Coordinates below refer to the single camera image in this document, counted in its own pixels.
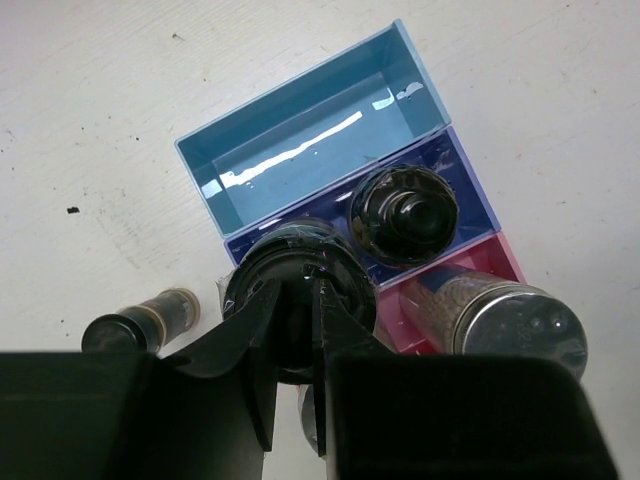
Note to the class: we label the small black-lid pepper bottle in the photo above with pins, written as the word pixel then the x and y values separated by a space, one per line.
pixel 146 327

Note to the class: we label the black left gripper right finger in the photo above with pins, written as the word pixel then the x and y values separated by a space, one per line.
pixel 383 415

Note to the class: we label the silver-lid shaker bottle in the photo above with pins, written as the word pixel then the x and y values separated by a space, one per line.
pixel 306 410
pixel 517 319

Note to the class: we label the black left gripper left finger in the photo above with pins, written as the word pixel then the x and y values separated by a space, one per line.
pixel 206 412

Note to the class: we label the pink organizer box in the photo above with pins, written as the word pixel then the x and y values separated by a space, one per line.
pixel 417 314

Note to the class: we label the black-cap spice jar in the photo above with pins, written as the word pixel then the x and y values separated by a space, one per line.
pixel 403 216
pixel 299 253

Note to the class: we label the light blue organizer box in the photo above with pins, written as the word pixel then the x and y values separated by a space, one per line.
pixel 359 106

